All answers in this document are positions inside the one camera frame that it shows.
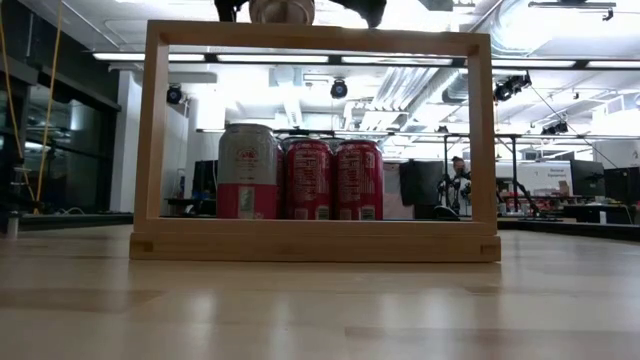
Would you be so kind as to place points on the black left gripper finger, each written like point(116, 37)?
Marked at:
point(226, 7)
point(367, 10)

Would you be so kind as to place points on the white and pink soda can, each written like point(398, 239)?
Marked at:
point(282, 10)

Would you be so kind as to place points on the silver soda can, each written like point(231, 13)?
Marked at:
point(247, 170)

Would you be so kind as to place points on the red soda can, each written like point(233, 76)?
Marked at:
point(280, 180)
point(359, 180)

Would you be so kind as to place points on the red Coca-Cola can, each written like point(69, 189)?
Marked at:
point(309, 180)

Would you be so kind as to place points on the wooden slatted shelf rack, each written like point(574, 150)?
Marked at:
point(315, 245)

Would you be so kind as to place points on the black background robot arm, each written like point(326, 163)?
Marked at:
point(522, 195)
point(452, 195)

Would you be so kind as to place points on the round black ceiling lamp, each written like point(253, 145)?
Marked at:
point(339, 89)
point(174, 95)

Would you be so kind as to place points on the black ceiling lamp cluster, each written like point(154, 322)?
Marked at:
point(552, 128)
point(510, 86)

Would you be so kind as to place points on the black monitor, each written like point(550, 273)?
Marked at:
point(622, 186)
point(587, 177)
point(206, 177)

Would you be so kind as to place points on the black cloth panel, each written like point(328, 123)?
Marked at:
point(421, 182)

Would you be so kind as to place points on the standing person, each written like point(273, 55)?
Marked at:
point(459, 170)

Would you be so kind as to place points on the white sign board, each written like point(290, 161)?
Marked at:
point(555, 176)

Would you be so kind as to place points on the long ceiling light rail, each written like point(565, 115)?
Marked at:
point(275, 58)

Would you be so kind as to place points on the silver ventilation duct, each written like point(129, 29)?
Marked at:
point(457, 87)

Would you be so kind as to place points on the black aluminium table frame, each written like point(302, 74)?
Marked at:
point(60, 221)

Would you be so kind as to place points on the grey metal post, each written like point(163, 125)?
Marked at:
point(12, 225)

